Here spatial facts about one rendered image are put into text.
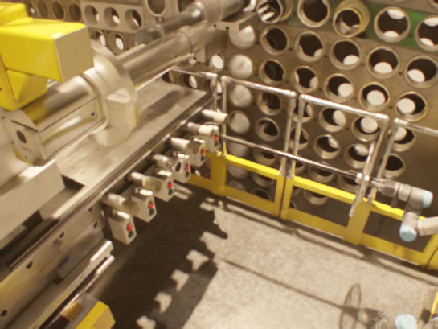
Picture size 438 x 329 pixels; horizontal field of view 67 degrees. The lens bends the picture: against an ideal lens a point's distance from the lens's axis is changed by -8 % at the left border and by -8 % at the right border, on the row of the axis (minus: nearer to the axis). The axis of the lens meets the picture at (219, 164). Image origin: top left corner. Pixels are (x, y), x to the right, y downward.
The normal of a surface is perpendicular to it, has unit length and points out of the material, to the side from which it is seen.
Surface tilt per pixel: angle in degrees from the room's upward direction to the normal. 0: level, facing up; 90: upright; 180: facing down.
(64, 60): 90
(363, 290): 0
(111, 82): 90
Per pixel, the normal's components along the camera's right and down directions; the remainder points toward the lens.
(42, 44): -0.47, 0.54
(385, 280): 0.00, -0.79
